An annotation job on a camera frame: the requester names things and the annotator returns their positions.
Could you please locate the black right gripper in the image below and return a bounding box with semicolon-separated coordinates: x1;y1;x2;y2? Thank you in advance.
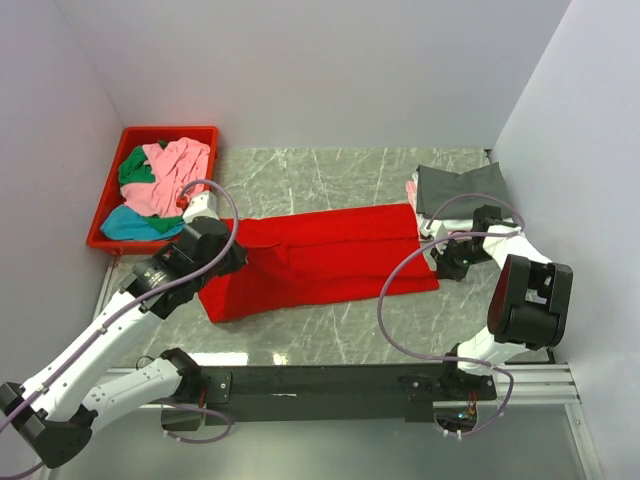
430;235;494;282

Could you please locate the red t-shirt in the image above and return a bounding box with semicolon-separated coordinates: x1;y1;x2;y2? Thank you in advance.
198;203;419;324

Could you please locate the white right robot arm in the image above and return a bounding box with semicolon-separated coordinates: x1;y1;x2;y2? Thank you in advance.
425;205;573;399

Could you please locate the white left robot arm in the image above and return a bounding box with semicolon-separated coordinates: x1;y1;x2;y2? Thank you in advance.
1;217;247;469

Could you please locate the crumpled teal t-shirt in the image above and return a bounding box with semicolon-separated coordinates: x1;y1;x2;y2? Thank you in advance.
100;205;184;242

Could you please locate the crumpled pink t-shirt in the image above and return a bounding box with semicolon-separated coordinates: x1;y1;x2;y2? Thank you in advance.
121;137;210;217

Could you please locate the folded pink t-shirt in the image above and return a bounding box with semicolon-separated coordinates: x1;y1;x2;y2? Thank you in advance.
405;180;433;241

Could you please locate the crumpled green t-shirt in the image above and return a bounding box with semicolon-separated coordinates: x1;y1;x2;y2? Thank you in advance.
118;145;181;237

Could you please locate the red plastic bin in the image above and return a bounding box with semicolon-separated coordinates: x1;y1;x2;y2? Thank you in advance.
86;126;218;256

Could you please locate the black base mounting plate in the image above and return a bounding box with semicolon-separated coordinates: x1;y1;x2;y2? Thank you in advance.
170;363;497;423

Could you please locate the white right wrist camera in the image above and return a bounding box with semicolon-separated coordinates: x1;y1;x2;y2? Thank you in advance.
420;220;449;245

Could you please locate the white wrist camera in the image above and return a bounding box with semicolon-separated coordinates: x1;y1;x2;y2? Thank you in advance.
420;220;449;245
182;191;218;224

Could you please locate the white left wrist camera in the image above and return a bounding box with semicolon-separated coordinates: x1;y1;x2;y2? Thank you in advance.
182;191;218;224

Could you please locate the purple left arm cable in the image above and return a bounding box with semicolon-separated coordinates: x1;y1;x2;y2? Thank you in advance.
0;178;240;479

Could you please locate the aluminium frame rail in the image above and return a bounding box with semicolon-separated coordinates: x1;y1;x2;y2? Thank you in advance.
89;362;579;405

